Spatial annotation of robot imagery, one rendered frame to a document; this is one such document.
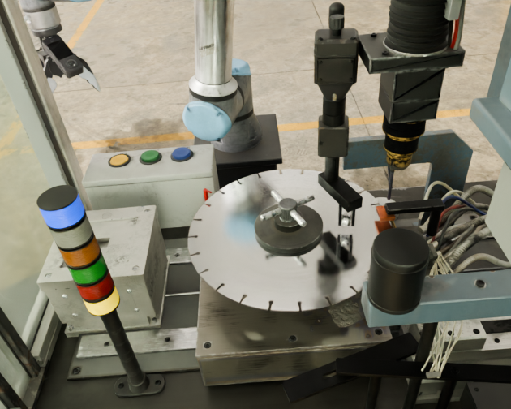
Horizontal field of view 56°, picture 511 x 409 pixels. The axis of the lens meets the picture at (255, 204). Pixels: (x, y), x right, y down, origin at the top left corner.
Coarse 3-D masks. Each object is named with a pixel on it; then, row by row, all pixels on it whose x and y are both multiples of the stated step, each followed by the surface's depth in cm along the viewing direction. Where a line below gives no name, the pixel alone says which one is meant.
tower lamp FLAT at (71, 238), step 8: (80, 224) 55; (88, 224) 57; (56, 232) 55; (64, 232) 54; (72, 232) 55; (80, 232) 56; (88, 232) 57; (56, 240) 56; (64, 240) 55; (72, 240) 55; (80, 240) 56; (88, 240) 57; (64, 248) 56; (72, 248) 56
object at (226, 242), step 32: (224, 192) 86; (256, 192) 85; (288, 192) 85; (320, 192) 84; (192, 224) 80; (224, 224) 80; (384, 224) 77; (192, 256) 74; (224, 256) 74; (256, 256) 73; (288, 256) 73; (320, 256) 72; (352, 256) 72; (224, 288) 69; (256, 288) 68; (288, 288) 68; (320, 288) 68
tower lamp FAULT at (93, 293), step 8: (104, 280) 61; (112, 280) 64; (80, 288) 61; (88, 288) 61; (96, 288) 61; (104, 288) 62; (112, 288) 63; (88, 296) 62; (96, 296) 62; (104, 296) 62
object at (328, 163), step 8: (336, 96) 64; (328, 160) 71; (336, 160) 71; (328, 168) 72; (336, 168) 72; (320, 176) 75; (328, 176) 73; (336, 176) 73; (320, 184) 76; (328, 184) 73; (336, 184) 73; (344, 184) 73; (328, 192) 74; (336, 192) 72; (344, 192) 71; (352, 192) 71; (336, 200) 73; (344, 200) 70; (352, 200) 70; (360, 200) 71; (344, 208) 71; (352, 208) 71; (352, 216) 73; (352, 224) 74
